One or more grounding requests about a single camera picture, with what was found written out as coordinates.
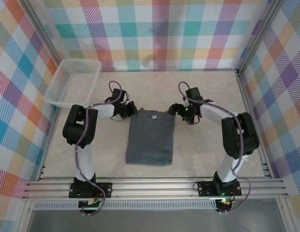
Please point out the grey t-shirt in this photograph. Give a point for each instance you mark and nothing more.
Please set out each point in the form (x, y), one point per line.
(150, 140)

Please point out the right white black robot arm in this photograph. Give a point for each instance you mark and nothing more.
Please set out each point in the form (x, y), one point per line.
(239, 135)

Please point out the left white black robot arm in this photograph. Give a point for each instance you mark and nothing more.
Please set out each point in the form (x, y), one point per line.
(84, 164)

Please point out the white plastic mesh basket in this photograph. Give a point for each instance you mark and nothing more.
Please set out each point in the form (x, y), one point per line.
(72, 84)

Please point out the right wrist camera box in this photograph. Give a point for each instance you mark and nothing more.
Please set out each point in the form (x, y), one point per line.
(186, 102)

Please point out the aluminium side rail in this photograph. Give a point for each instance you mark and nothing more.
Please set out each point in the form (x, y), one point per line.
(249, 96)
(49, 145)

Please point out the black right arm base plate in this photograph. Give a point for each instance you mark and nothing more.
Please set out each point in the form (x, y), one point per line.
(205, 188)

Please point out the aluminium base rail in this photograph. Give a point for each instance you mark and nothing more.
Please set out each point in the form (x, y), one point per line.
(152, 188)

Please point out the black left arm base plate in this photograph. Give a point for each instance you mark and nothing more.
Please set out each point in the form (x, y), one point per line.
(105, 189)

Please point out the aluminium corner post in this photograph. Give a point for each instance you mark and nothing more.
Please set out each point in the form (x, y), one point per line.
(259, 36)
(41, 31)

